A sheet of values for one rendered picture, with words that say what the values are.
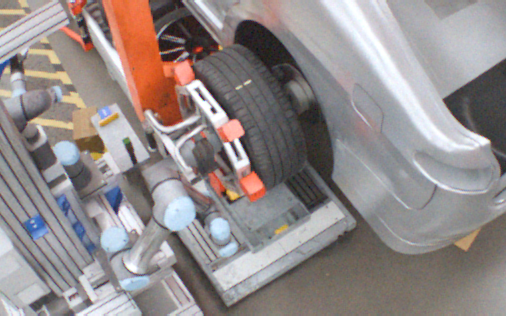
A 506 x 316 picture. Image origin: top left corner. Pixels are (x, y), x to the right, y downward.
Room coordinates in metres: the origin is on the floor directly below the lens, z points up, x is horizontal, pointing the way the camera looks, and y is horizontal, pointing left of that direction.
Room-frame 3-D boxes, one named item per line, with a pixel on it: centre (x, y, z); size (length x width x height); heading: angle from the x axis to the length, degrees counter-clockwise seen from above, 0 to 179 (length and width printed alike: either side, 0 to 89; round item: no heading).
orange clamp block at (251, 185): (1.44, 0.02, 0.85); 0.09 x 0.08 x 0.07; 28
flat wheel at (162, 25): (2.61, 0.25, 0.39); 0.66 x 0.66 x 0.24
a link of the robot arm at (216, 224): (1.21, 0.16, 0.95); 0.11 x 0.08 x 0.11; 22
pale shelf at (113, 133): (2.05, 0.70, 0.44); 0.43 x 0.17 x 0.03; 28
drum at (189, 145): (1.68, 0.23, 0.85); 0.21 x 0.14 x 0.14; 118
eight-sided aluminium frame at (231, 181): (1.71, 0.17, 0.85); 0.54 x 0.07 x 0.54; 28
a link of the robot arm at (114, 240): (1.15, 0.58, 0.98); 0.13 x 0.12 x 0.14; 22
